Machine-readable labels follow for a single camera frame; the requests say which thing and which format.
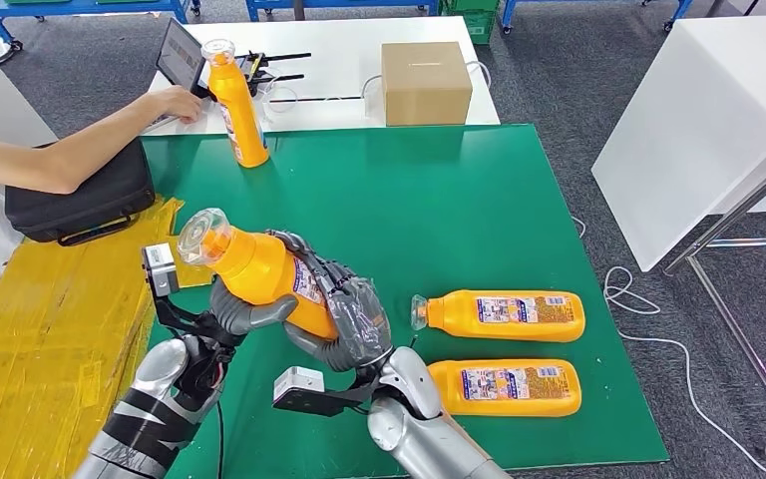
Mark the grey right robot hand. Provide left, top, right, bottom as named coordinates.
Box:
left=266, top=229, right=394, bottom=373

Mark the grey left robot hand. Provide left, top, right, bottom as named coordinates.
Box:
left=209, top=277, right=299, bottom=338

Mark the orange detergent bottle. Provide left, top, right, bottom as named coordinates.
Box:
left=177, top=208, right=341, bottom=341
left=425, top=358, right=583, bottom=419
left=200, top=38, right=271, bottom=170
left=410, top=289, right=587, bottom=343

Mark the green table mat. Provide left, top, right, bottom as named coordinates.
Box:
left=112, top=123, right=670, bottom=479

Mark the black zip case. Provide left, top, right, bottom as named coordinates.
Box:
left=4, top=137, right=158, bottom=247

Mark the yellow taped sheet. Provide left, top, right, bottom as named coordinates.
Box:
left=0, top=195, right=215, bottom=479

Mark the person's right hand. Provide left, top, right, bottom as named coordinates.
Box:
left=145, top=84, right=205, bottom=125

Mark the brown cardboard box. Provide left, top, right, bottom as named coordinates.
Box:
left=380, top=41, right=474, bottom=128

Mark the black remote with antennas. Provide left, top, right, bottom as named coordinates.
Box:
left=233, top=51, right=313, bottom=91

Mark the white table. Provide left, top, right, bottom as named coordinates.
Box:
left=589, top=15, right=766, bottom=273
left=0, top=42, right=59, bottom=148
left=140, top=16, right=502, bottom=138

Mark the green plastic crate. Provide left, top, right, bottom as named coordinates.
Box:
left=439, top=0, right=500, bottom=46

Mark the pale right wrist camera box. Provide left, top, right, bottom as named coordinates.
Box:
left=272, top=366, right=358, bottom=419

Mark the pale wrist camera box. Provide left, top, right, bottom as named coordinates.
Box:
left=142, top=242, right=182, bottom=300
left=272, top=366, right=358, bottom=419

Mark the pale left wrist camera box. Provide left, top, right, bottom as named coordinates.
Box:
left=142, top=242, right=182, bottom=300

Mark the looped white cable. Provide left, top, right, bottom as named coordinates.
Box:
left=258, top=69, right=301, bottom=127

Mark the white cable by box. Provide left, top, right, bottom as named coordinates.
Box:
left=359, top=60, right=494, bottom=121

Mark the thin black cable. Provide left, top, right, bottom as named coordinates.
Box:
left=268, top=95, right=366, bottom=105

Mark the blue metal shelf frame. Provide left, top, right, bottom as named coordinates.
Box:
left=244, top=0, right=441, bottom=22
left=0, top=0, right=202, bottom=54
left=499, top=0, right=695, bottom=34

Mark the silver metal stand frame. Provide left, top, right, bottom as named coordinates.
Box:
left=662, top=105, right=766, bottom=462

